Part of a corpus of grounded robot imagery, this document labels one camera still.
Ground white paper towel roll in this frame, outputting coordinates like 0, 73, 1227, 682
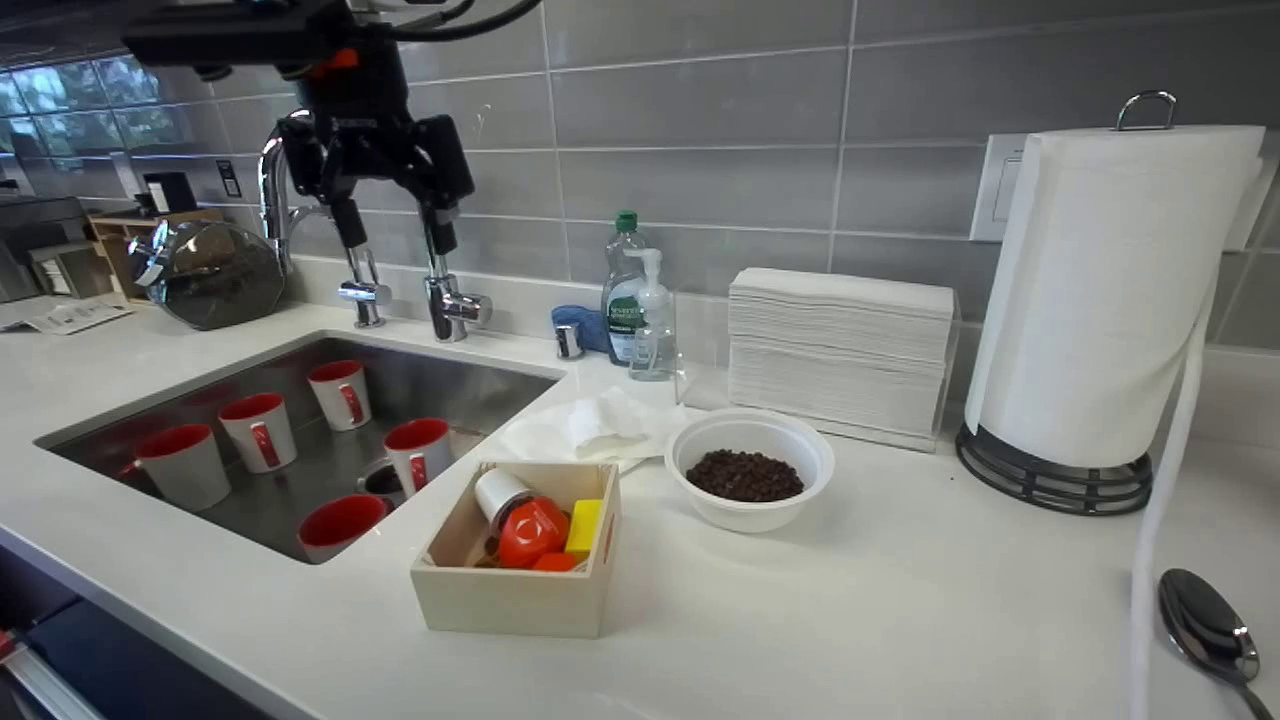
960, 119, 1271, 475

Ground white tray with red items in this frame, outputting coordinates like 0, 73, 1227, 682
408, 459, 626, 639

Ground tall chrome kitchen faucet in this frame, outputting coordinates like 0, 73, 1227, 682
253, 115, 497, 346

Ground yellow block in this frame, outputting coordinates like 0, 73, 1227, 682
563, 496, 610, 561

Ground wooden picture frame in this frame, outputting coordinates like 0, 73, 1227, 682
24, 213, 144, 305

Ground small chrome tap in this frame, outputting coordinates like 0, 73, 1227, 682
332, 246, 398, 334

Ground black wire towel holder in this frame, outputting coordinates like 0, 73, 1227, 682
952, 85, 1183, 522

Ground stainless steel sink basin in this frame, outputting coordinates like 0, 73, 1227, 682
34, 334, 563, 567

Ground stack of folded napkins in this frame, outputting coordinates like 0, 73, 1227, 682
725, 263, 960, 451

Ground red toy tomato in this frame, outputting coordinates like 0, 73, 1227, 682
492, 496, 576, 574

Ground blue sponge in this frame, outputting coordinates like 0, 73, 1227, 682
550, 300, 617, 366

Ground green capped water bottle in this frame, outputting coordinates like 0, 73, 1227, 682
600, 209, 669, 374

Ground dark coffee beans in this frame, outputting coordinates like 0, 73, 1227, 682
684, 450, 807, 509

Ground dark shiny bag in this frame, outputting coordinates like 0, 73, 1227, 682
128, 209, 299, 337

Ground red and white mug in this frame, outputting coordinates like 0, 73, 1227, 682
218, 388, 299, 475
295, 494, 398, 565
131, 422, 238, 514
303, 355, 375, 435
381, 412, 461, 501

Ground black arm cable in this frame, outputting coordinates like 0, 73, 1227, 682
375, 0, 543, 46

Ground black spoon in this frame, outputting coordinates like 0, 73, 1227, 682
1158, 565, 1280, 720

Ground white cable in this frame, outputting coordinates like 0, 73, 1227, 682
1125, 314, 1217, 720

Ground small white bottle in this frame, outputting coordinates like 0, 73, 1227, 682
471, 465, 538, 529

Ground white bowl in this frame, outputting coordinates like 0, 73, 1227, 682
659, 406, 841, 540

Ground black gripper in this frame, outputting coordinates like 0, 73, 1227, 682
276, 40, 482, 263

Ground clear hand sanitiser bottle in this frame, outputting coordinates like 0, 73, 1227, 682
620, 246, 682, 386

